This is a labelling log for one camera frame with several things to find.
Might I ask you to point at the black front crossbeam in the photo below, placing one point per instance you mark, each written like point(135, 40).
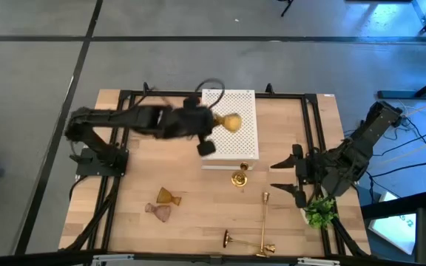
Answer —
point(32, 258)

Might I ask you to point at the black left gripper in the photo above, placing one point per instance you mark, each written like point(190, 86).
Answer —
point(187, 122)

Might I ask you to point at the white perforated metal shelf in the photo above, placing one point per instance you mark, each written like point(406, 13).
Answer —
point(242, 144)

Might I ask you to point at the black desk leg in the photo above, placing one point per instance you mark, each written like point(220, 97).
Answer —
point(401, 95)

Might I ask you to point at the white flat panel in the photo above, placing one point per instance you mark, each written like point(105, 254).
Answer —
point(394, 229)

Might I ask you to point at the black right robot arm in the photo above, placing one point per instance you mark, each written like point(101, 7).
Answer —
point(364, 144)

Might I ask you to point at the black bar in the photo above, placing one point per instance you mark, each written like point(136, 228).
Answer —
point(394, 207)

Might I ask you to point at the silver bracket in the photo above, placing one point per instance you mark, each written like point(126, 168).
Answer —
point(113, 258)
point(318, 262)

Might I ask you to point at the green plant in white pot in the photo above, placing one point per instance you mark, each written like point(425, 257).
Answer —
point(320, 214)

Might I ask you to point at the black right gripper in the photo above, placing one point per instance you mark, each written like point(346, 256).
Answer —
point(303, 173)

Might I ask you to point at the amber ribbed glass candle holder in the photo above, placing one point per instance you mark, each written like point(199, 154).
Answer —
point(232, 122)
point(165, 197)

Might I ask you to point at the short brass candle holder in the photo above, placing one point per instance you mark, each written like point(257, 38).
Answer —
point(239, 179)

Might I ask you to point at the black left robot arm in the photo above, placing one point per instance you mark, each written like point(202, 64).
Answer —
point(98, 118)

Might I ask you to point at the pink ribbed glass candle holder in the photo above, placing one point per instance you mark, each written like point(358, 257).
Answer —
point(162, 212)

